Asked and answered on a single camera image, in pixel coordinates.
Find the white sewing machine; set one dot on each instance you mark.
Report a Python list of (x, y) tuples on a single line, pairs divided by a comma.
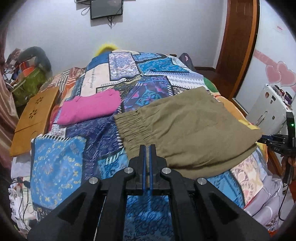
[(269, 111)]

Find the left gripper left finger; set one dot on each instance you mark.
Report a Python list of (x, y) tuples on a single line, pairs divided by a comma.
[(137, 184)]

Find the striped pink curtain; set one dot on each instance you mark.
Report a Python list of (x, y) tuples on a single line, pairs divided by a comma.
[(9, 116)]

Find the small wall monitor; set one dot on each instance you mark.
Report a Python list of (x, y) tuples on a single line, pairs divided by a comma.
[(105, 8)]

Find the brown wooden door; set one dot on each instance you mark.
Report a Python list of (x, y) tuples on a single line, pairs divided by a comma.
[(238, 43)]

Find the olive khaki pants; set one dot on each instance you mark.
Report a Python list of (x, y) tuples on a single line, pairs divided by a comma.
[(192, 131)]

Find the striped orange blanket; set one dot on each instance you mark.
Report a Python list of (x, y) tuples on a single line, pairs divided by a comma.
[(65, 81)]

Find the wooden lap desk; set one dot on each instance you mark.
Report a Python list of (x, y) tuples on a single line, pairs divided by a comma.
[(33, 121)]

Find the green storage bag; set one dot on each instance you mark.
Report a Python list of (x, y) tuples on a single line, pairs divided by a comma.
[(28, 87)]

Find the folded pink garment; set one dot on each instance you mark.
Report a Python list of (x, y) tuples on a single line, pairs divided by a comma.
[(83, 108)]

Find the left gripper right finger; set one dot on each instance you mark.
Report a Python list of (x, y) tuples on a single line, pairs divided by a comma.
[(157, 184)]

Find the grey plush toy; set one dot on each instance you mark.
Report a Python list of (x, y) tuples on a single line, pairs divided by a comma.
[(39, 55)]

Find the yellow curved pillow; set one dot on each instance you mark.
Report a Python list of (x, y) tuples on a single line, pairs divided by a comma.
[(105, 47)]

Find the blue patchwork bed quilt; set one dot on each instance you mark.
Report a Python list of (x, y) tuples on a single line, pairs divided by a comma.
[(79, 176)]

